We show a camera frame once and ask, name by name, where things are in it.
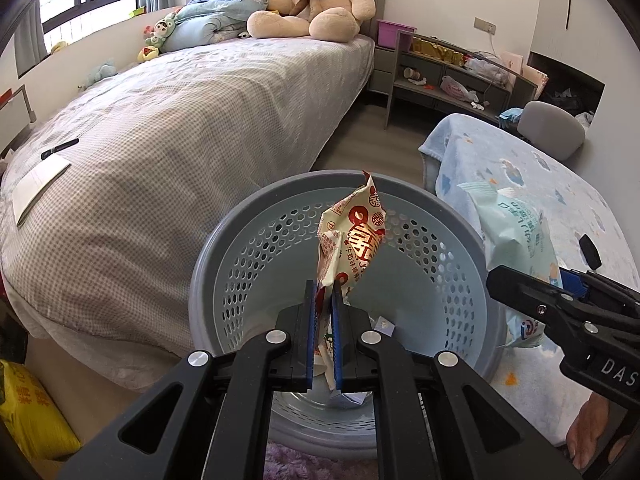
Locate table with blue cloth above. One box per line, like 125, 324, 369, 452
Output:
419, 112, 640, 413

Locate grey perforated plastic basket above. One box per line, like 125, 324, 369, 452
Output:
190, 170, 508, 448

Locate grey chair back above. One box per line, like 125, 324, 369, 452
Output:
517, 101, 587, 161

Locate white framed board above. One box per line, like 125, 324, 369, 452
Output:
0, 85, 37, 128

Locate grey nightstand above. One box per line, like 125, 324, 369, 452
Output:
367, 45, 401, 96

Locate light blue quilt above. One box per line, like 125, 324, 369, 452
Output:
160, 0, 281, 53

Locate white paper sheet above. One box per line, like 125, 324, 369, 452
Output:
11, 155, 72, 226

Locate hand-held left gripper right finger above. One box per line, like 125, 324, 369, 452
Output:
331, 282, 583, 480

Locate white plastic bag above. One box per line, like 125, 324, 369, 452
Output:
465, 55, 516, 81

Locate black pen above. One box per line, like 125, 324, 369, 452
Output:
40, 138, 80, 159

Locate yellow plastic bag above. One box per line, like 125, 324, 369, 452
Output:
0, 359, 82, 461

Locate pink storage box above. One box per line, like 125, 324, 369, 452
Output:
376, 19, 417, 47

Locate large beige teddy bear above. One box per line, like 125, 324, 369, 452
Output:
246, 0, 377, 43

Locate pale blue plush toy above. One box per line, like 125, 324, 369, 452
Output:
80, 60, 118, 88

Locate light green snack packet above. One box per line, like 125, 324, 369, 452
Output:
457, 181, 561, 348

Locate grey shelf desk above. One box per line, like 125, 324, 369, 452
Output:
385, 30, 543, 131

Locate purple fluffy rug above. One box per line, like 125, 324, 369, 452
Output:
262, 440, 381, 480

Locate pink paper bag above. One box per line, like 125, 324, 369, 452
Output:
522, 64, 549, 102
501, 51, 526, 77

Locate pink plastic bag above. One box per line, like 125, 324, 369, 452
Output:
440, 75, 480, 103

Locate red and white snack wrapper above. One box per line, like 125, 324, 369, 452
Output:
315, 170, 388, 393

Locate dark open cabinet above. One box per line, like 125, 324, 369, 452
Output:
527, 51, 607, 121

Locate gold foil packets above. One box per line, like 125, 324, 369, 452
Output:
411, 37, 466, 66

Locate long purple carton box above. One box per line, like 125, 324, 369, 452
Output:
372, 316, 398, 341

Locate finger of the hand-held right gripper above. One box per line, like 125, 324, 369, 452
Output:
559, 267, 640, 318
486, 266, 640, 361

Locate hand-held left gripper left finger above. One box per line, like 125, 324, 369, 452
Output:
57, 280, 321, 480

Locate bed with grey checked sheet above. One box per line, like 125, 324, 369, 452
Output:
0, 35, 376, 393

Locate person's right hand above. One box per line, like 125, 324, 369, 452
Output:
567, 390, 633, 468

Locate green eared plush doll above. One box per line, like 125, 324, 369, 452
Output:
145, 11, 183, 51

